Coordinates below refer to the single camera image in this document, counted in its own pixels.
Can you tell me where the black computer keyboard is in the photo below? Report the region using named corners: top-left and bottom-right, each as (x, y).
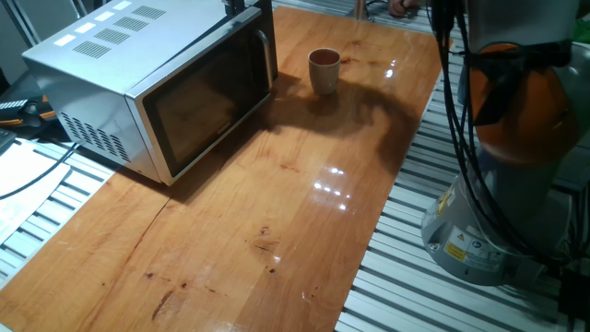
top-left (0, 128), bottom-right (18, 151)

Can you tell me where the silver microwave oven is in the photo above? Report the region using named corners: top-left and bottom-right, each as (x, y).
top-left (21, 0), bottom-right (280, 187)

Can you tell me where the black power plug cable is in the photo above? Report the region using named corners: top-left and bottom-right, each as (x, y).
top-left (0, 142), bottom-right (82, 202)

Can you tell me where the green cloth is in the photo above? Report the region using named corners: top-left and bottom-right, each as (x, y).
top-left (571, 18), bottom-right (590, 43)

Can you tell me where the white paper sheet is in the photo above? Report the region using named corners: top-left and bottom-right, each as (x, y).
top-left (0, 137), bottom-right (73, 245)

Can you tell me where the beige cup pink inside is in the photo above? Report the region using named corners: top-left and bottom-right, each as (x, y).
top-left (307, 47), bottom-right (343, 97)

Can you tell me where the bare human hand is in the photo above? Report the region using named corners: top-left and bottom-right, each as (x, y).
top-left (387, 0), bottom-right (419, 18)

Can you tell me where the black orange teach pendant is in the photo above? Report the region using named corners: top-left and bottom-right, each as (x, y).
top-left (0, 94), bottom-right (59, 129)

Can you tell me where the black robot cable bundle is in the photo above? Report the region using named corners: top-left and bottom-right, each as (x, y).
top-left (428, 0), bottom-right (572, 268)

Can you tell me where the orange wooden board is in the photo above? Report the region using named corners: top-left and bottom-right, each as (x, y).
top-left (0, 5), bottom-right (451, 332)

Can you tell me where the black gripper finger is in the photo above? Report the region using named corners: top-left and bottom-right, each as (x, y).
top-left (221, 0), bottom-right (245, 18)

